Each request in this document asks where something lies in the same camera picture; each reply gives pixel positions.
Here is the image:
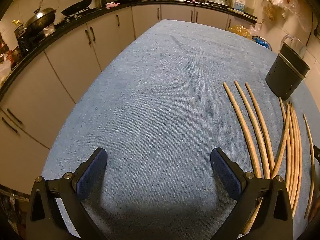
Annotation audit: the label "gas stove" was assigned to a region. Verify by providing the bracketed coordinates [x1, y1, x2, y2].
[41, 10, 92, 35]

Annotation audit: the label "hanging clear plastic bag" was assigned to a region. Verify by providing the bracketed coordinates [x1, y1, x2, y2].
[271, 0, 309, 33]

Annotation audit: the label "beige lower kitchen cabinets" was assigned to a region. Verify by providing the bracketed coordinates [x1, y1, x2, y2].
[0, 4, 250, 195]

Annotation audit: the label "blue plastic bag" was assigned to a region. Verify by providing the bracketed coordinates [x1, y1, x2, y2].
[251, 36, 273, 50]

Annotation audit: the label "yellow plastic bag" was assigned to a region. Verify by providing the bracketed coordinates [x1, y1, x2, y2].
[229, 24, 253, 37]

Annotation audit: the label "black kitchen countertop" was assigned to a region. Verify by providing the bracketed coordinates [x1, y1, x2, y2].
[0, 0, 258, 98]

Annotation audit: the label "wooden chopstick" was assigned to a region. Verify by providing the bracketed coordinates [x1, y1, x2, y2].
[234, 80, 272, 180]
[241, 102, 292, 235]
[290, 102, 303, 217]
[245, 82, 277, 174]
[222, 82, 262, 179]
[279, 97, 293, 198]
[289, 102, 297, 217]
[302, 113, 316, 219]

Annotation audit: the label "clear glass pitcher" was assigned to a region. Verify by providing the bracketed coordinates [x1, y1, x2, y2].
[281, 34, 307, 53]

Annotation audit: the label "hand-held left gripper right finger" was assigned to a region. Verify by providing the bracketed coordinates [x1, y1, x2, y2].
[210, 147, 293, 240]

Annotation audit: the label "blue tablecloth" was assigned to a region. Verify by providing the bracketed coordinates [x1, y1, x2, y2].
[41, 19, 320, 240]

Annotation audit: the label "cooking oil bottle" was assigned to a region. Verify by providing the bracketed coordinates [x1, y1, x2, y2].
[12, 20, 25, 40]

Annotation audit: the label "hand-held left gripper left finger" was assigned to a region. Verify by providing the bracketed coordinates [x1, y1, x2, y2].
[25, 147, 108, 240]

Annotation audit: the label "black frying pan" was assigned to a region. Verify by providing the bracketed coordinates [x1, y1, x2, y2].
[61, 0, 107, 16]

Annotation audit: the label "black power cable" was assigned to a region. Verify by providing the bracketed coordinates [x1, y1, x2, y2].
[310, 5, 316, 38]

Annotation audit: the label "steel wok with lid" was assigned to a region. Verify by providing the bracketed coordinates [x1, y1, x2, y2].
[24, 7, 57, 32]

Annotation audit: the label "dark perforated chopstick holder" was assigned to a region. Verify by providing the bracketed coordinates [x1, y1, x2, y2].
[265, 42, 311, 98]

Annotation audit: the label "hanging bag brown contents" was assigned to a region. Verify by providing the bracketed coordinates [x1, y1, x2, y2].
[261, 0, 278, 22]

